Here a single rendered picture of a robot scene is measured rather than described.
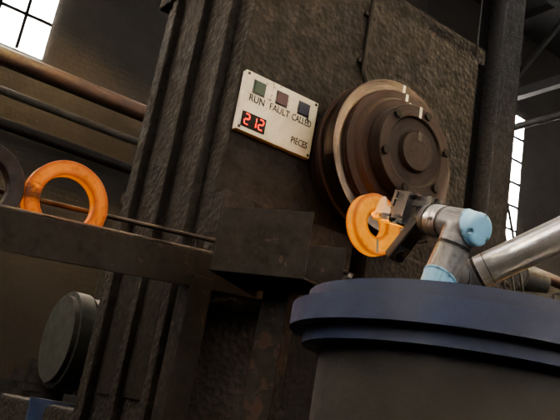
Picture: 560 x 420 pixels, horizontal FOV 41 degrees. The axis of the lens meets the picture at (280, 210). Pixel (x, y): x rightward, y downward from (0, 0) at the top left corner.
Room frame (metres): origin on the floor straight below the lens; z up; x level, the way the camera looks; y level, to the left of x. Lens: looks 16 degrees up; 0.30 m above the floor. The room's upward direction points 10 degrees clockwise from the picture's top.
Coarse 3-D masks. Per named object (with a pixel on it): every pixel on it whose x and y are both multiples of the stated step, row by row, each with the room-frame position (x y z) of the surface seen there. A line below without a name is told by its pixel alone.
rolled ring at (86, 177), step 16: (64, 160) 1.56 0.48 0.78; (32, 176) 1.52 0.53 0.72; (48, 176) 1.54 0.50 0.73; (64, 176) 1.58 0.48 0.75; (80, 176) 1.58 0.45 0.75; (96, 176) 1.60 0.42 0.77; (32, 192) 1.53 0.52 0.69; (96, 192) 1.60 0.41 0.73; (32, 208) 1.53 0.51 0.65; (96, 208) 1.61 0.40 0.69; (96, 224) 1.61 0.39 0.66
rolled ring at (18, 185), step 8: (0, 144) 1.48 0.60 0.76; (0, 152) 1.48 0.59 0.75; (8, 152) 1.49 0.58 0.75; (0, 160) 1.49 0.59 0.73; (8, 160) 1.50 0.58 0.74; (16, 160) 1.50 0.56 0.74; (0, 168) 1.51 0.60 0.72; (8, 168) 1.50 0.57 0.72; (16, 168) 1.51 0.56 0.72; (8, 176) 1.50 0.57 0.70; (16, 176) 1.51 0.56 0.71; (8, 184) 1.51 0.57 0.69; (16, 184) 1.51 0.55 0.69; (24, 184) 1.52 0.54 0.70; (8, 192) 1.51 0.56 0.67; (16, 192) 1.51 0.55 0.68; (8, 200) 1.51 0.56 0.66; (16, 200) 1.52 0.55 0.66
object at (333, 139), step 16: (384, 80) 2.00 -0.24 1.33; (352, 96) 1.94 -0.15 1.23; (416, 96) 2.08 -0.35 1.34; (336, 112) 1.96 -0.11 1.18; (336, 128) 1.92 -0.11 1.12; (336, 144) 1.93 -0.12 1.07; (336, 160) 1.93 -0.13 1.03; (336, 176) 1.95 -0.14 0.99; (448, 176) 2.17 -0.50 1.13; (336, 192) 2.00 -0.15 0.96; (352, 192) 1.97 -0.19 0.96; (368, 224) 2.02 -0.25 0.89
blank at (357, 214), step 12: (360, 204) 1.74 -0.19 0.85; (372, 204) 1.76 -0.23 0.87; (348, 216) 1.75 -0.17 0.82; (360, 216) 1.74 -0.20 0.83; (348, 228) 1.75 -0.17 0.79; (360, 228) 1.75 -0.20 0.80; (384, 228) 1.80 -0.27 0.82; (396, 228) 1.81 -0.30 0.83; (360, 240) 1.75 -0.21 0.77; (372, 240) 1.77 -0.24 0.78; (384, 240) 1.79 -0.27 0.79; (372, 252) 1.77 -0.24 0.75; (384, 252) 1.79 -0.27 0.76
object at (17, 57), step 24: (0, 48) 6.40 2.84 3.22; (24, 72) 6.60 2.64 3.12; (48, 72) 6.66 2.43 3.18; (24, 96) 6.81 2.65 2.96; (96, 96) 6.95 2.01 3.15; (120, 96) 7.08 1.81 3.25; (0, 120) 6.90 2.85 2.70; (72, 120) 7.12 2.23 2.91; (528, 120) 9.08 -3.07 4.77; (552, 120) 8.82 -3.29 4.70; (48, 144) 7.21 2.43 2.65; (72, 144) 7.31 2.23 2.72; (120, 168) 7.63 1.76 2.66
